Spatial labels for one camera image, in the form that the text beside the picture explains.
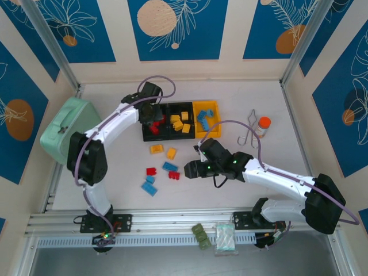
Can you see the small blue lego brick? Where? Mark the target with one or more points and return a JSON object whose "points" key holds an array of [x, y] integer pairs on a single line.
{"points": [[150, 179], [210, 113]]}

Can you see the mint green carry case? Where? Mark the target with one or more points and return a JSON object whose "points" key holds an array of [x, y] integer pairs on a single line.
{"points": [[66, 123]]}

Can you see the aluminium frame post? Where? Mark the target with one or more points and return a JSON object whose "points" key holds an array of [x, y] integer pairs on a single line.
{"points": [[304, 37], [49, 37]]}

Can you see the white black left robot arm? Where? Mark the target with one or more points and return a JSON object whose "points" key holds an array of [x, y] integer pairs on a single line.
{"points": [[115, 123]]}

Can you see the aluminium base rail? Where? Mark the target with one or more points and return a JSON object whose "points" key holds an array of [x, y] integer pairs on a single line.
{"points": [[178, 221]]}

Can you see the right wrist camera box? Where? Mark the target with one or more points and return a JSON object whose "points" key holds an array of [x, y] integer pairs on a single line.
{"points": [[203, 157]]}

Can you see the long blue lego brick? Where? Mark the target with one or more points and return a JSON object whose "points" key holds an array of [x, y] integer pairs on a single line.
{"points": [[149, 189], [204, 124], [200, 115], [169, 166]]}

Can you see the yellow plastic bin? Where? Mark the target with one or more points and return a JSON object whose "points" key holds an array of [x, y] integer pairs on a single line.
{"points": [[201, 104]]}

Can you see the olive green block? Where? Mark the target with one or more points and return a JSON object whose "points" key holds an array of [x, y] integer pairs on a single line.
{"points": [[205, 244], [197, 229], [201, 236]]}

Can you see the clear bag teal parts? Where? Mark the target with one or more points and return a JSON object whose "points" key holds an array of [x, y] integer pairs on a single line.
{"points": [[225, 238]]}

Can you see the blue floral wall panel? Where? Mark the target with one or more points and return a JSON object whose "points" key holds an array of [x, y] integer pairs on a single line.
{"points": [[330, 129], [28, 86], [86, 34], [28, 43], [325, 43], [201, 28], [258, 28]]}

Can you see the small yellow lego brick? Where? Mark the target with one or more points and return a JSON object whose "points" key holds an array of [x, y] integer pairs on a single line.
{"points": [[178, 125]]}

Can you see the black plastic bin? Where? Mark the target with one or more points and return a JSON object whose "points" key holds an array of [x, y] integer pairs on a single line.
{"points": [[155, 138], [176, 135]]}

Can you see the orange capped bottle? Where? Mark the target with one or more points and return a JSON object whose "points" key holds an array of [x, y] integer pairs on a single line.
{"points": [[263, 126]]}

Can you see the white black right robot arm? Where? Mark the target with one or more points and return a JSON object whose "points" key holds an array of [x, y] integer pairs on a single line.
{"points": [[276, 178]]}

